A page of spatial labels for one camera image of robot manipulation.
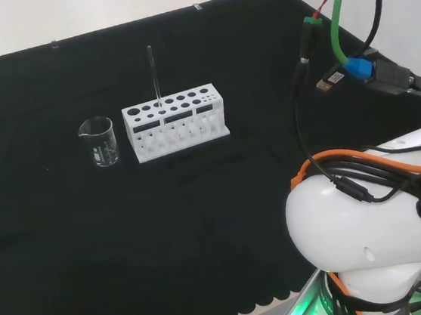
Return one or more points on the green plug connector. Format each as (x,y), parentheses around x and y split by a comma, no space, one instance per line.
(313,21)

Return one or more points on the black bench cloth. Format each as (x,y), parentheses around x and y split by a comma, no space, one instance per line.
(90,236)

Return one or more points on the grey adapter box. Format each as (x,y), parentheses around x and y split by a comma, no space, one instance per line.
(389,76)

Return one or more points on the white test tube rack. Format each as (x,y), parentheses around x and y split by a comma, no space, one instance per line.
(177,131)

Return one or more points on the clear cloth clip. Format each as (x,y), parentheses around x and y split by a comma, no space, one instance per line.
(197,6)
(54,44)

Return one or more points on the black USB plug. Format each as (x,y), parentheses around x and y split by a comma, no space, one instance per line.
(329,80)

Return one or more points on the clear glass beaker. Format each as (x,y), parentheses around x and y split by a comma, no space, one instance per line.
(100,143)

